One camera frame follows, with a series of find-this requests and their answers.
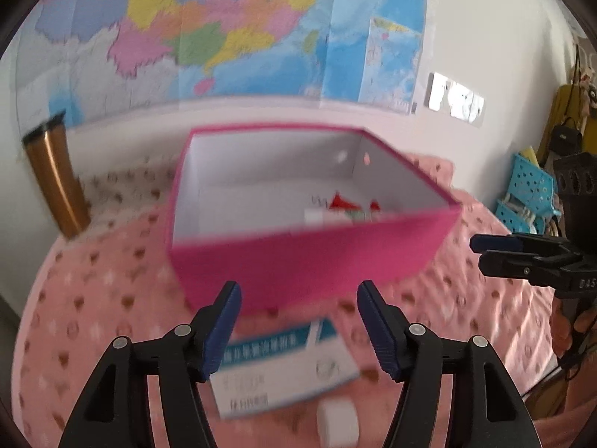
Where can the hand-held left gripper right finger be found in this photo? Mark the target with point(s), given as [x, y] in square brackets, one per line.
[378, 326]

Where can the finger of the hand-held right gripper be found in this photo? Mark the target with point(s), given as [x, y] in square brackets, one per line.
[508, 266]
[494, 242]

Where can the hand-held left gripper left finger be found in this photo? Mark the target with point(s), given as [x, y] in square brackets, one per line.
[224, 322]

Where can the blue and white medicine box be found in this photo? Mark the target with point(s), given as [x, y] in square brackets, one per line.
[280, 373]

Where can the pink storage box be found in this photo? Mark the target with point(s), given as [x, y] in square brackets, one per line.
[303, 266]

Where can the pink lotion tube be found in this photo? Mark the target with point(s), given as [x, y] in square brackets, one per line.
[322, 217]

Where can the person's right forearm pink sleeve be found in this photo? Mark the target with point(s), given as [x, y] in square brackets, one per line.
[559, 431]

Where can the person's right hand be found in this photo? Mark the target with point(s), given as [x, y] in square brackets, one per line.
[562, 331]

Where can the blue perforated basket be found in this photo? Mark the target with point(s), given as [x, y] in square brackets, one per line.
[513, 217]
[531, 182]

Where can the black handbag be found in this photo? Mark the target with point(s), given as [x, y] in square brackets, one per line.
[566, 139]

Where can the yellow coat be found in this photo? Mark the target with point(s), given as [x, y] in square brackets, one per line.
[562, 107]

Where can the small white bottle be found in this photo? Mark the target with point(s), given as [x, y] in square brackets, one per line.
[338, 422]

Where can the small plush doll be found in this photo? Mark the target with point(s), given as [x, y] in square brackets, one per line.
[591, 91]

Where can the red corkscrew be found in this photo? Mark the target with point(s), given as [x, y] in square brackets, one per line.
[338, 203]

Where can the pink patterned blanket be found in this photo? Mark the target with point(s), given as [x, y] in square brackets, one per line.
[93, 289]

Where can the cream patterned cloth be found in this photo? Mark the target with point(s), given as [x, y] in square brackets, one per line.
[116, 182]

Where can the gold metal cylinder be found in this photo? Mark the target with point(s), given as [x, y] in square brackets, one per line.
[56, 177]

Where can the white wall socket panel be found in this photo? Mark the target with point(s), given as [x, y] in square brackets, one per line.
[454, 98]

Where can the colourful wall map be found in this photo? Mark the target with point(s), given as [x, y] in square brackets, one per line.
[233, 23]

